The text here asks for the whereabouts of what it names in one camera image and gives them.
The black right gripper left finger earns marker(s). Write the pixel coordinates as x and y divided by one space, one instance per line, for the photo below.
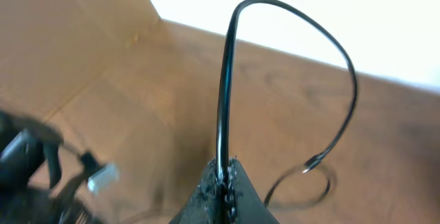
203 206

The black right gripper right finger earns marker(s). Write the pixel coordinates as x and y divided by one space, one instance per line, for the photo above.
243 205

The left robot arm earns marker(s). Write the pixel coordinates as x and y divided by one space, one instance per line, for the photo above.
31 168

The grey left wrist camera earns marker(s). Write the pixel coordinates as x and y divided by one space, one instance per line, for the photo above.
103 178

